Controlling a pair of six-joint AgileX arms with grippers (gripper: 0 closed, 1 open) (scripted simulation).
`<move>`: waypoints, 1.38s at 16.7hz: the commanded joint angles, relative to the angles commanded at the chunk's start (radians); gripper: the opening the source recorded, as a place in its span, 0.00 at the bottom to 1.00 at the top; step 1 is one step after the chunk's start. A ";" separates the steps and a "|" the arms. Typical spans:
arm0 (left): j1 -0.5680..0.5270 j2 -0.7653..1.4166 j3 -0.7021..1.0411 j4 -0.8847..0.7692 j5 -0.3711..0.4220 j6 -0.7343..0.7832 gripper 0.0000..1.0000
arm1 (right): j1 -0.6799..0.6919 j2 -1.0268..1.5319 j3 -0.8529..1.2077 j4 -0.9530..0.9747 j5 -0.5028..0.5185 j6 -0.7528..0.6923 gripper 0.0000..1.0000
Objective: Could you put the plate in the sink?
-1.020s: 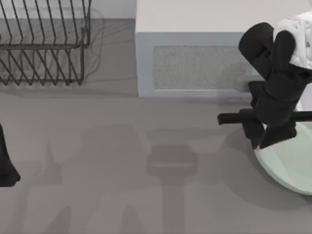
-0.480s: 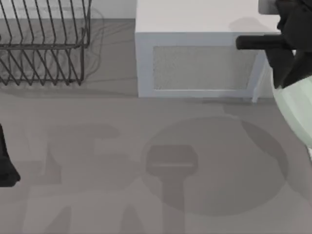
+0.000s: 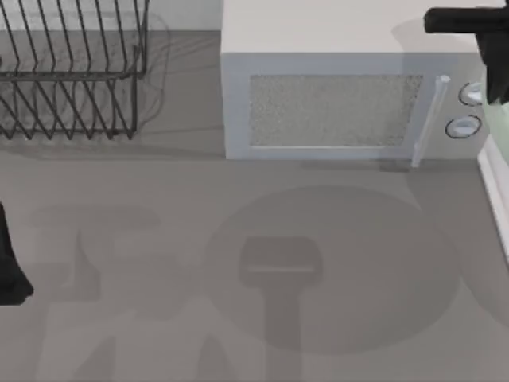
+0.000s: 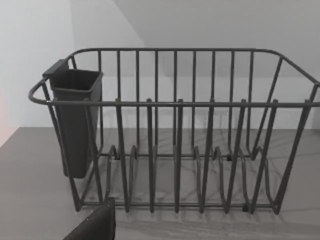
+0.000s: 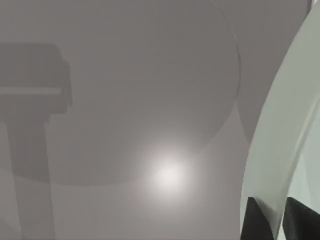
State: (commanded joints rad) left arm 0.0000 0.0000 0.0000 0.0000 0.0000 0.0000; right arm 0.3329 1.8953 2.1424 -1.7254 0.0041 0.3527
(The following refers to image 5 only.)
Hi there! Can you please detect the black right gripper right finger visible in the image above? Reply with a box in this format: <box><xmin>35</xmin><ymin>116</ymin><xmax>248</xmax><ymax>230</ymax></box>
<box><xmin>282</xmin><ymin>196</ymin><xmax>320</xmax><ymax>240</ymax></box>

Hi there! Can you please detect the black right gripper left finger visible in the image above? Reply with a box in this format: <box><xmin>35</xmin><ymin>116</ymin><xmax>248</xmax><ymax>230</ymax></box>
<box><xmin>240</xmin><ymin>196</ymin><xmax>279</xmax><ymax>240</ymax></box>

